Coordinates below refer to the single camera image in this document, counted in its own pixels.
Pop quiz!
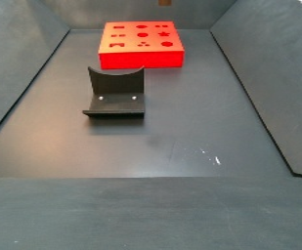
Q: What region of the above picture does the black curved object holder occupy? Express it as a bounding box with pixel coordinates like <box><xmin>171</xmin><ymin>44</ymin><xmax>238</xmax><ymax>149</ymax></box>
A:
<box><xmin>83</xmin><ymin>67</ymin><xmax>146</xmax><ymax>117</ymax></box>

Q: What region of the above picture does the dark brown oval peg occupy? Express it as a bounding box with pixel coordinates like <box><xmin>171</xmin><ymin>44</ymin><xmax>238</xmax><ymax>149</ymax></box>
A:
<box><xmin>158</xmin><ymin>0</ymin><xmax>171</xmax><ymax>6</ymax></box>

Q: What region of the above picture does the red shape sorter block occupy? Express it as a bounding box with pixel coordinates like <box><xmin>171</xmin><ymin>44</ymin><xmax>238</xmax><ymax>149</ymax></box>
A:
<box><xmin>98</xmin><ymin>21</ymin><xmax>185</xmax><ymax>69</ymax></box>

